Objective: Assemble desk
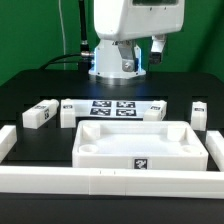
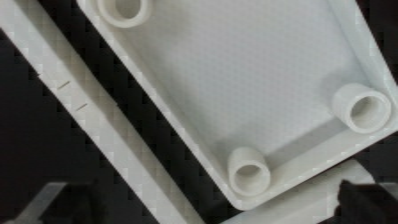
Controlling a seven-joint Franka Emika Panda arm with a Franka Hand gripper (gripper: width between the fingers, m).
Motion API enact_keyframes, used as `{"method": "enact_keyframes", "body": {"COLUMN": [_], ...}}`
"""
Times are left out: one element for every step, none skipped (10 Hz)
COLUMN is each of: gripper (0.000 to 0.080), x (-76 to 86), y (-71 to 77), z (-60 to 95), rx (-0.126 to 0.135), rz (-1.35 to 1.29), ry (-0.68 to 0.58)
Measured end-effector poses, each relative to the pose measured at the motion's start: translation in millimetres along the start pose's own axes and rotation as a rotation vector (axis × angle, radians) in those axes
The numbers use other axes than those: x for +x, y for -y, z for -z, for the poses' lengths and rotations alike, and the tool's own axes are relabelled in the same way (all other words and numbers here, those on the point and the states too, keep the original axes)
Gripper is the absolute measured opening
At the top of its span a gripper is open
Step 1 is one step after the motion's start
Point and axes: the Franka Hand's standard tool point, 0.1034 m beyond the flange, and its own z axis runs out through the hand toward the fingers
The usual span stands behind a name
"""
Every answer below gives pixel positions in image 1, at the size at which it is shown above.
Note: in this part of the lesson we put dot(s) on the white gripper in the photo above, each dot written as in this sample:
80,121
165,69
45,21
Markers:
119,20

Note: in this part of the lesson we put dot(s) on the white desk tabletop tray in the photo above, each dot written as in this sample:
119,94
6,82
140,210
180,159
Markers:
141,145

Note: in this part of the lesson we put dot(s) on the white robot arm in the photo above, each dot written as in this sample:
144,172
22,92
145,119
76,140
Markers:
107,59

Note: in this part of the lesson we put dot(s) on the white U-shaped obstacle fence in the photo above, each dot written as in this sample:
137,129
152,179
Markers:
104,181

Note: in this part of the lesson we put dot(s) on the white marker base plate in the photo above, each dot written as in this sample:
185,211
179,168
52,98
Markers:
111,108

